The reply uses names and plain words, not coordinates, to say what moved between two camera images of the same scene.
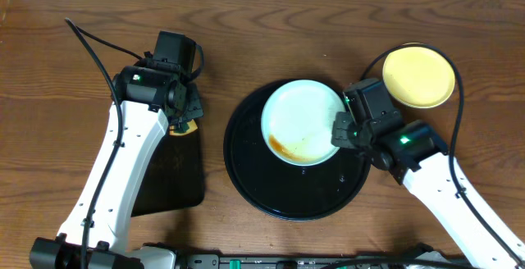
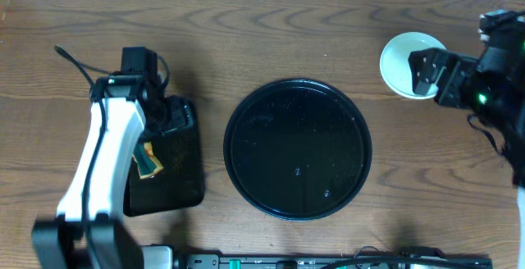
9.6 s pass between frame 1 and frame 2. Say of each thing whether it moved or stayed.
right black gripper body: moved
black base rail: stayed
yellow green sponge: moved
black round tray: stayed
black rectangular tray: stayed
